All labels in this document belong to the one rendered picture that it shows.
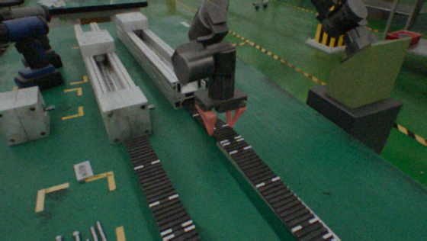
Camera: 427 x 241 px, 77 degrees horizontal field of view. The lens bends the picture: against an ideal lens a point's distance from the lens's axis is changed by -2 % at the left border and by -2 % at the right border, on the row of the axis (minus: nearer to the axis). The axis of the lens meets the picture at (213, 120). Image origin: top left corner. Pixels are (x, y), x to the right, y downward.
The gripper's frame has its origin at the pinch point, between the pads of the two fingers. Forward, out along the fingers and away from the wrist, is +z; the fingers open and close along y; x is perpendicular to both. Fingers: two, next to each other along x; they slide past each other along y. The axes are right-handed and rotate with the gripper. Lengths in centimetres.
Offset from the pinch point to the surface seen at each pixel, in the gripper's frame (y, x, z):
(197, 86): -2.6, -18.3, -2.5
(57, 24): 32, -206, 16
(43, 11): 32, -71, -17
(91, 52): 21, -50, -6
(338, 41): -282, -188, 66
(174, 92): 4.1, -18.3, -2.1
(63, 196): 34.8, 1.9, 3.5
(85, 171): 30.1, -2.4, 2.7
